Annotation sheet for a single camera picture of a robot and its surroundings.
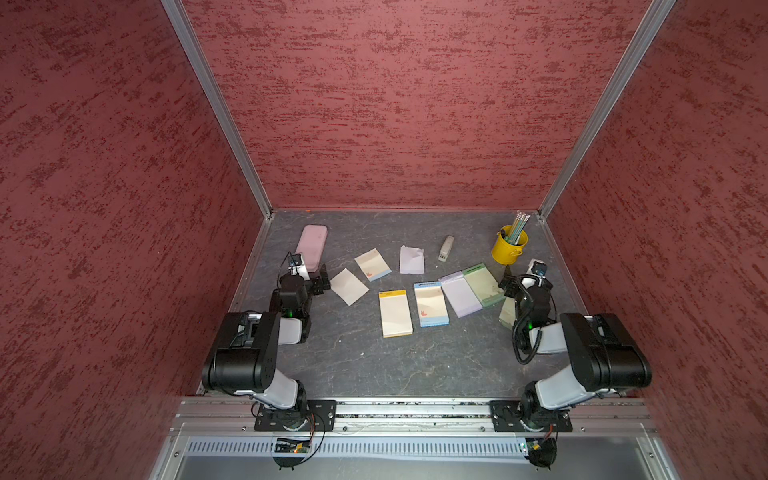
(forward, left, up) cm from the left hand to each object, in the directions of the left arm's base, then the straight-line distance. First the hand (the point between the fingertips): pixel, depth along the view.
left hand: (311, 271), depth 93 cm
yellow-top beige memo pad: (-11, -27, -8) cm, 30 cm away
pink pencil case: (+16, +4, -8) cm, 19 cm away
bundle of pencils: (+14, -68, +6) cm, 70 cm away
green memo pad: (-1, -58, -6) cm, 58 cm away
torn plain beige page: (-1, -11, -8) cm, 14 cm away
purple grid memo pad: (-3, -49, -8) cm, 50 cm away
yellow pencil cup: (+10, -65, -1) cm, 66 cm away
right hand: (-1, -67, +2) cm, 67 cm away
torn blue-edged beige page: (+8, -19, -8) cm, 22 cm away
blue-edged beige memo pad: (-7, -39, -8) cm, 41 cm away
